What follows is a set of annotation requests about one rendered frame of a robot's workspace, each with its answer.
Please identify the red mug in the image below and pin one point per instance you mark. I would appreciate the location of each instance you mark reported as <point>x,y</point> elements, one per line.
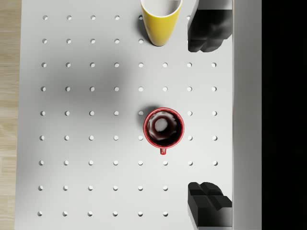
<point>163,143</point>

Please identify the yellow mug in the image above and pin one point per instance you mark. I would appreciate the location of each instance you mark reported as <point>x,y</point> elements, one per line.
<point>160,26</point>

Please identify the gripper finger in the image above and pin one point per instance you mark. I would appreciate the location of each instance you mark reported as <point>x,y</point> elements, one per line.
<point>206,28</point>
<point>206,203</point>

